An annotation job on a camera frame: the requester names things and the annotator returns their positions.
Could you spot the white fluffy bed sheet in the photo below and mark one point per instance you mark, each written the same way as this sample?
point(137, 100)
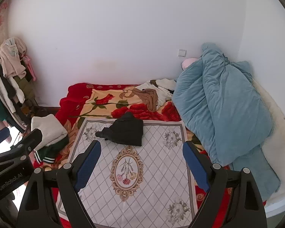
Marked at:
point(274, 151)

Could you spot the pink pillow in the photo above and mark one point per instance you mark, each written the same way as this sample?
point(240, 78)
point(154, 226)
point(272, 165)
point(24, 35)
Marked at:
point(187, 62)

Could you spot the brown and white clothes pile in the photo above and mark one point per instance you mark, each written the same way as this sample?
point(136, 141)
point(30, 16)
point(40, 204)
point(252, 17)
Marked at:
point(155, 93)

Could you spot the light blue duvet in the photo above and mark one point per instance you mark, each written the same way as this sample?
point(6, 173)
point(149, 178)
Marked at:
point(217, 101)

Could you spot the white hanging coat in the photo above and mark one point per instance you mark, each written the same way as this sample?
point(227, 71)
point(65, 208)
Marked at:
point(12, 95)

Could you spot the black clothes rack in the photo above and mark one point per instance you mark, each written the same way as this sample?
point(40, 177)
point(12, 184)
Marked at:
point(29, 107)

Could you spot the green striped folded garment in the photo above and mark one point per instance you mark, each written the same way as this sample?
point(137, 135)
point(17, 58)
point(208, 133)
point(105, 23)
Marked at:
point(48, 154)

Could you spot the cream folded sweater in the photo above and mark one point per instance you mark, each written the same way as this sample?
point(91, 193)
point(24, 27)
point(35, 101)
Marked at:
point(51, 129)

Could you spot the pink garment on rack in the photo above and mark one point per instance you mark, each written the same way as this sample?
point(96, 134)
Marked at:
point(14, 60)

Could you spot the white wall switch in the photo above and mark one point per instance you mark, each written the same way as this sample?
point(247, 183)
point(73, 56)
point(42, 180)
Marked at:
point(182, 53)

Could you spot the black leather jacket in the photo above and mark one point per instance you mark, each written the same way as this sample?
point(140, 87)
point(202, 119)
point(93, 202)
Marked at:
point(126, 130)

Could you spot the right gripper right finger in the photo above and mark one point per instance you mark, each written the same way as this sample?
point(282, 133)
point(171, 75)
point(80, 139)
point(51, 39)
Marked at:
point(232, 197)

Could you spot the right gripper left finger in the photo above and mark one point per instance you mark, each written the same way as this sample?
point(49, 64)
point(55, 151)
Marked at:
point(38, 209)

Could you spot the white quilted floral mat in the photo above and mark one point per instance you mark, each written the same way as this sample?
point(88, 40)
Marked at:
point(142, 186)

